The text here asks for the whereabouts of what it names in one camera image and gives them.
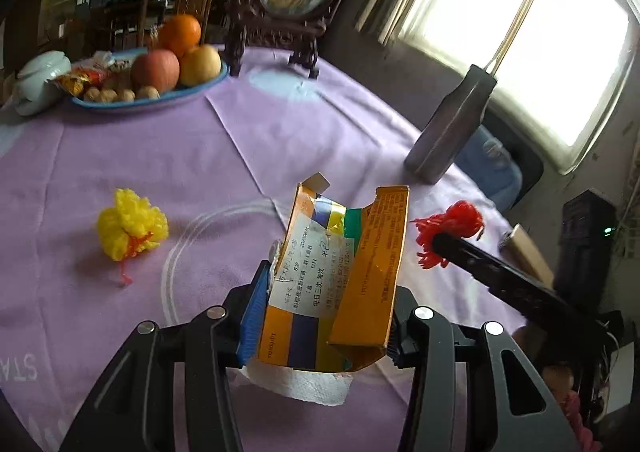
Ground red foam fruit net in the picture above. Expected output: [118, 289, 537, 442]
[411, 201, 485, 270]

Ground yellow foam fruit net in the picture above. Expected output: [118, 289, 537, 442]
[96, 189, 169, 286]

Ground orange cardboard box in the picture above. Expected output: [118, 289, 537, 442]
[257, 180, 410, 373]

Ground blue cushioned office chair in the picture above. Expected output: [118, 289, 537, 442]
[454, 125, 544, 212]

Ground purple tablecloth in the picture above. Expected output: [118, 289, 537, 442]
[0, 44, 532, 452]

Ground silver metal bottle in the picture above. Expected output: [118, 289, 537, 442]
[404, 64, 497, 184]

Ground blue oval fruit plate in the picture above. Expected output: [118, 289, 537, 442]
[55, 46, 229, 112]

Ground walnut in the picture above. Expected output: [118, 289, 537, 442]
[82, 87, 101, 102]
[136, 86, 160, 100]
[99, 89, 118, 103]
[118, 89, 136, 102]

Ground red snack packet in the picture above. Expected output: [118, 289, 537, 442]
[53, 68, 107, 98]

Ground red apple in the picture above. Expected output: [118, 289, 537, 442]
[131, 49, 180, 94]

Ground white ceramic lidded jar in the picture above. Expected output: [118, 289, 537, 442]
[12, 50, 72, 117]

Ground yellow apple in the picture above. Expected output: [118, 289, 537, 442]
[180, 45, 222, 87]

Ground orange fruit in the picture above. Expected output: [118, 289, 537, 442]
[156, 14, 202, 58]

